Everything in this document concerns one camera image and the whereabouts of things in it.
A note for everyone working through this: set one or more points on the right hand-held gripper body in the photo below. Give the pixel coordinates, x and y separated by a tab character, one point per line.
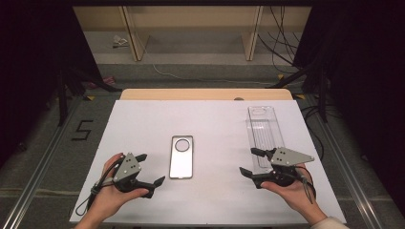
288	157

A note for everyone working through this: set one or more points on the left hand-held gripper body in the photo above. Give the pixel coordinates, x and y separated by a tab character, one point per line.
127	167

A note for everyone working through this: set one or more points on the clear plastic box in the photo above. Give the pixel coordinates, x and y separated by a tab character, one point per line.
264	133

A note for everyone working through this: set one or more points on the person's left hand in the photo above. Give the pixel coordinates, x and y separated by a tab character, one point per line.
111	198

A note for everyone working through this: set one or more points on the person's right hand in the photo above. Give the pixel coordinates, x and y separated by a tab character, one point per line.
293	195

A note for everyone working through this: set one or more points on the white table board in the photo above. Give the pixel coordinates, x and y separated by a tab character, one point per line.
216	197

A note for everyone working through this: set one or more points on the yellow tape piece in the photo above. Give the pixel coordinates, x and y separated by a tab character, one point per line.
90	98
299	96
281	76

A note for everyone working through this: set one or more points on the light wooden table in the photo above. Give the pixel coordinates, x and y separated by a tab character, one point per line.
191	94

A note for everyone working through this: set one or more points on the pink object on floor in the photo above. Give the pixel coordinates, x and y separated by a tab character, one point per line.
106	81

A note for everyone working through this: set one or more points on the crumpled white paper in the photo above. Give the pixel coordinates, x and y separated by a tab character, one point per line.
120	41

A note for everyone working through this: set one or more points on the light wooden shelf unit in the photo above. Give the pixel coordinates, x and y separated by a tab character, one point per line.
191	19

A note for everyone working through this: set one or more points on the metal floor rail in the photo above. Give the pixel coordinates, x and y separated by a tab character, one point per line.
35	181
347	165

